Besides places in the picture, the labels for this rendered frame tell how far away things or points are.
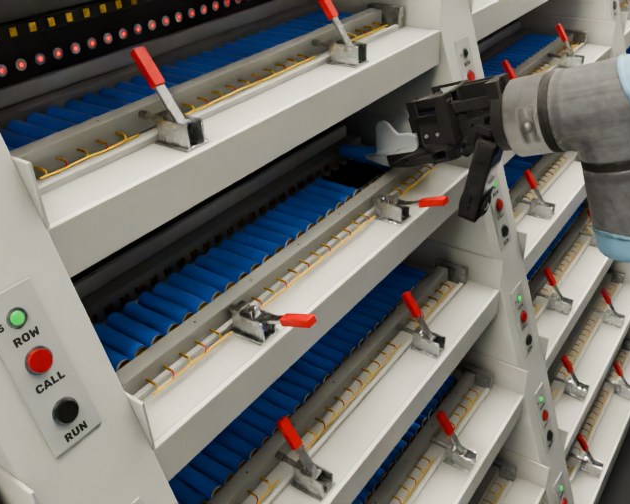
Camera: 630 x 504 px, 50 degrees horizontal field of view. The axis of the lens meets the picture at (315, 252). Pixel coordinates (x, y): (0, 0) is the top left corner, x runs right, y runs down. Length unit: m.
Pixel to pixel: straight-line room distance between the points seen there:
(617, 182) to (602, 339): 0.87
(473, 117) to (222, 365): 0.42
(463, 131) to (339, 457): 0.41
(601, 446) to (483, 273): 0.69
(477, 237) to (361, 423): 0.35
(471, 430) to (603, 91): 0.56
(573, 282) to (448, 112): 0.69
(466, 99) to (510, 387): 0.51
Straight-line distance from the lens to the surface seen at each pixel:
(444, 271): 1.03
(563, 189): 1.36
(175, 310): 0.67
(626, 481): 1.74
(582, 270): 1.47
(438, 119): 0.83
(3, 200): 0.49
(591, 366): 1.53
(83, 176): 0.57
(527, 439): 1.21
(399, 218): 0.82
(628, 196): 0.77
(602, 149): 0.76
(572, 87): 0.76
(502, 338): 1.10
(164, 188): 0.56
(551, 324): 1.31
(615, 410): 1.72
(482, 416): 1.10
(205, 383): 0.61
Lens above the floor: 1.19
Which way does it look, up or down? 20 degrees down
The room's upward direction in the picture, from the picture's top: 18 degrees counter-clockwise
